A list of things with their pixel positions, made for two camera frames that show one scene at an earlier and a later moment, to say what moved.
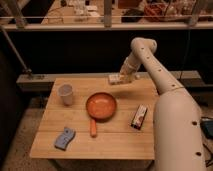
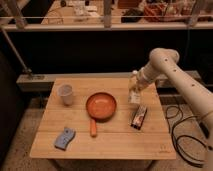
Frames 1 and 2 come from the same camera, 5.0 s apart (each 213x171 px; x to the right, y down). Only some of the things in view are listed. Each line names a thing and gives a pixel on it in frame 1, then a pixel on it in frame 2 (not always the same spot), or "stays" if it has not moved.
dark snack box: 139,117 stays
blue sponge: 62,140 stays
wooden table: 93,119 stays
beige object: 114,79 to 135,86
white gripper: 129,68 to 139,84
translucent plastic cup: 66,90 stays
